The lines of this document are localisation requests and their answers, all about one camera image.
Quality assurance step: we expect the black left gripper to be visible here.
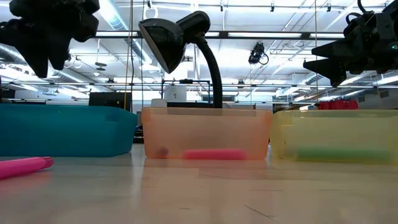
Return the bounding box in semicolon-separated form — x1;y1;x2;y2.
0;0;101;79

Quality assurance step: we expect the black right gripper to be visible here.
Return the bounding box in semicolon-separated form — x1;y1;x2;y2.
302;0;398;88

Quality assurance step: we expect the teal blue marker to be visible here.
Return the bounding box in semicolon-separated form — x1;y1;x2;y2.
297;146;392;162

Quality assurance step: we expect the pink highlighter marker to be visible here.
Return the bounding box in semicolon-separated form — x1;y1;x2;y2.
182;148;248;161
0;156;54;180

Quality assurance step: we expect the red box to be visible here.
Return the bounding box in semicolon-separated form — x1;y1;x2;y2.
317;99;359;110

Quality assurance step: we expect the yellow translucent plastic bin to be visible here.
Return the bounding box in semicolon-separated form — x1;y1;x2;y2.
269;109;398;166

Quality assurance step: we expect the teal plastic bin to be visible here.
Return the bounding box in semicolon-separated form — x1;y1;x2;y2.
0;103;138;157

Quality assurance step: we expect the black gooseneck desk lamp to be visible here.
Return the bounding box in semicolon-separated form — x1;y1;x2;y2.
138;11;224;109

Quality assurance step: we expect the white cup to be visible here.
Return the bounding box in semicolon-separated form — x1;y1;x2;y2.
150;98;168;108

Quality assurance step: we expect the white box sign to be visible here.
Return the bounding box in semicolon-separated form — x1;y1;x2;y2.
164;86;188;103

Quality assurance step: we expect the orange translucent plastic bin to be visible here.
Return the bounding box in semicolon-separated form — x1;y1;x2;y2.
141;107;273;162

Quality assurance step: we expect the brown hanging cable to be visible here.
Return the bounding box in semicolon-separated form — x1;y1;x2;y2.
313;0;319;101

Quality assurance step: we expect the yellow hanging cable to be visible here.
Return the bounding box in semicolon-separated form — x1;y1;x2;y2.
123;0;132;110

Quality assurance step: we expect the black ceiling-mounted camera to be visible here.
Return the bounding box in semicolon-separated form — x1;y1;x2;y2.
248;42;270;66

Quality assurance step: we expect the black hanging cable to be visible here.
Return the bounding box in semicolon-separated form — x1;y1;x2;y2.
141;0;146;108
131;0;136;113

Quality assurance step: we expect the black ceiling light rail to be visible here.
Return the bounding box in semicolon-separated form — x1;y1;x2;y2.
93;30;346;40

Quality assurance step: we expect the black metal frame stand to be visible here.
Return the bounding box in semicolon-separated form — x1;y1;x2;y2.
160;78;212;108

